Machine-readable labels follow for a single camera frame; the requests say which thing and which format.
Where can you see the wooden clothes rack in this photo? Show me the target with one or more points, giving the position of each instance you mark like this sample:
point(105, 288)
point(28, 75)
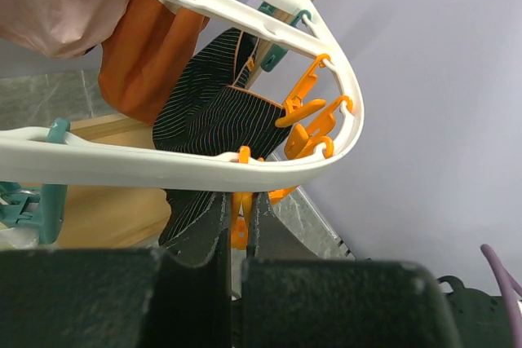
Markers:
point(118, 216)

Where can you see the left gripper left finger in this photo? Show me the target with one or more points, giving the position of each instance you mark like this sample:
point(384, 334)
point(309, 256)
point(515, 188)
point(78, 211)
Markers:
point(196, 221)

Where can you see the black striped hanging underwear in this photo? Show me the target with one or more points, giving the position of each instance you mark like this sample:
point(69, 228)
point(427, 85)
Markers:
point(210, 111)

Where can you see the pink hanging underwear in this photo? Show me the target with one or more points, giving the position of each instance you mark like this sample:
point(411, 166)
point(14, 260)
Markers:
point(60, 29)

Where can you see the rust orange hanging underwear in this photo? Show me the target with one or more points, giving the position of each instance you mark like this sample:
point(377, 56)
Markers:
point(145, 57)

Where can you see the white round clip hanger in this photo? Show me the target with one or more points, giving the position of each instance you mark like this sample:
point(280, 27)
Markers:
point(28, 157)

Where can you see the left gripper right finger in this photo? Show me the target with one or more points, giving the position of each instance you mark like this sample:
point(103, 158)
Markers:
point(270, 238)

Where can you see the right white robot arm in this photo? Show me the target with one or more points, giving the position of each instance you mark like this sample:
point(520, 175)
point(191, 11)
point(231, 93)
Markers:
point(482, 320)

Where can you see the orange plastic clothes clip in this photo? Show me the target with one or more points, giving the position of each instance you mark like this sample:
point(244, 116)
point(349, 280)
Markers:
point(240, 219)

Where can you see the aluminium mounting rail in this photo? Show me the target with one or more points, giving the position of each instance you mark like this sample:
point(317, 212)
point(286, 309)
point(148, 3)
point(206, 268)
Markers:
point(303, 218)

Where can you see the pale green hanging underwear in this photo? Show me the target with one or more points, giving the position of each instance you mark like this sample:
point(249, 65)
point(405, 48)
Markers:
point(17, 229)

